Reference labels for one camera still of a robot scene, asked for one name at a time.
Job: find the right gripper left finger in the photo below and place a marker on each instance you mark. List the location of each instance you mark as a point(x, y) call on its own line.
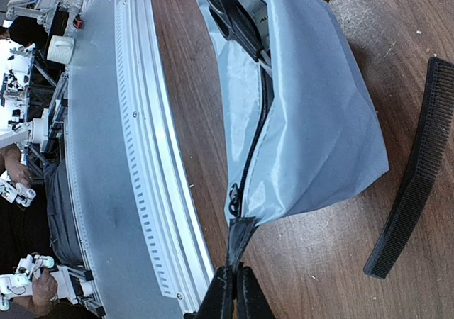
point(218, 300)

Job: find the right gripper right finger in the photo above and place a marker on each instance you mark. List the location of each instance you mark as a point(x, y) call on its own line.
point(251, 301)

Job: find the grey zipper pouch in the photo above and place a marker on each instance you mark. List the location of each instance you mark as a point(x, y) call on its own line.
point(307, 137)

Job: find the black comb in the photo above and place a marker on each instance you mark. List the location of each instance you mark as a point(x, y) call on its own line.
point(424, 163)

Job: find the large black-handled scissors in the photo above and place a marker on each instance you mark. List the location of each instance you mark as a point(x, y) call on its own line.
point(235, 23)

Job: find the person in background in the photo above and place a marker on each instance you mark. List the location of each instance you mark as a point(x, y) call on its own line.
point(47, 226)

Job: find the white mug in background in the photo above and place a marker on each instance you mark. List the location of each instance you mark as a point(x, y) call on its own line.
point(60, 49)

